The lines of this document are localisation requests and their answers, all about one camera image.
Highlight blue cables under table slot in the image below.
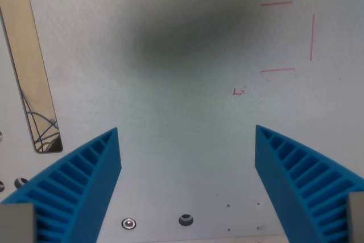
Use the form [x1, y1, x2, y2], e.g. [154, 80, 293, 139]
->
[23, 96, 60, 153]

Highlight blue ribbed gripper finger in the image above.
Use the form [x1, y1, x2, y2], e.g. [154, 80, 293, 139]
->
[254, 125, 364, 243]
[0, 127, 122, 243]

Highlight silver countersunk screw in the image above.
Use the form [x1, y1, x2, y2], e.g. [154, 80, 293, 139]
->
[121, 217, 137, 230]

